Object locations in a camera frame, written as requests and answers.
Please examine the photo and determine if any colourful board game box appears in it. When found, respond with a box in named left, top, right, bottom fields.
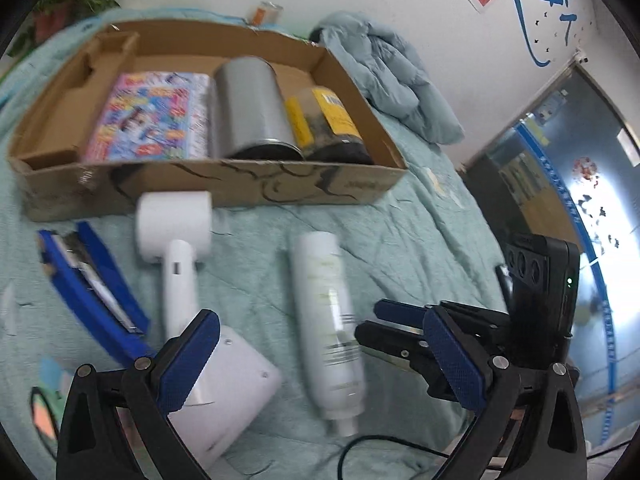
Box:
left=82, top=71, right=211, bottom=163

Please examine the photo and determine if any small can with orange label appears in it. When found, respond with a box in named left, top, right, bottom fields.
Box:
left=248, top=2, right=284, bottom=26

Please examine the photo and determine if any light blue puffer jacket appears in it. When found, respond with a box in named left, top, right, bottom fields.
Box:
left=310, top=10, right=466, bottom=145

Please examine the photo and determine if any pastel puzzle cube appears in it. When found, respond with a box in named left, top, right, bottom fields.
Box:
left=32, top=357, right=76, bottom=441

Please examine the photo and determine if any dark jar with yellow label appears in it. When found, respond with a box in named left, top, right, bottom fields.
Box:
left=285, top=87, right=373, bottom=165

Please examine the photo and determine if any blue curved board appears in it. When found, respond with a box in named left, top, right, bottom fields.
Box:
left=37, top=220, right=153, bottom=368

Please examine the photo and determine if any glass door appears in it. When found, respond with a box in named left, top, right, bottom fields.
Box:
left=462, top=67, right=640, bottom=456

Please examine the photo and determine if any white rectangular device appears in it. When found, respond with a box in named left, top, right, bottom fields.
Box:
left=167, top=324, right=282, bottom=468

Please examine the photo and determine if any silver metal tin can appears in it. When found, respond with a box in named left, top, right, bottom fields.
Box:
left=207, top=56, right=303, bottom=161

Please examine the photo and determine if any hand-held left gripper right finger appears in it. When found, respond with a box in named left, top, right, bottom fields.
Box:
left=422, top=305, right=588, bottom=480

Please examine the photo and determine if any cardboard box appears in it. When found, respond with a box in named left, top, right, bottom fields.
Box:
left=7, top=19, right=408, bottom=223

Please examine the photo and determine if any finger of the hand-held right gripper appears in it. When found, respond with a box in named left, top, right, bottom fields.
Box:
left=375, top=299, right=511, bottom=356
left=354, top=321, right=453, bottom=400

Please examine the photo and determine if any white hair dryer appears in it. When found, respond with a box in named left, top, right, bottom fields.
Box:
left=135, top=191, right=213, bottom=341

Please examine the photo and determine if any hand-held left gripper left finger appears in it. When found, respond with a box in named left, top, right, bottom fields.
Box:
left=56, top=308, right=221, bottom=480

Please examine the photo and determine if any white spray bottle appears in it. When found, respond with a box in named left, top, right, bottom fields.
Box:
left=290, top=231, right=367, bottom=437

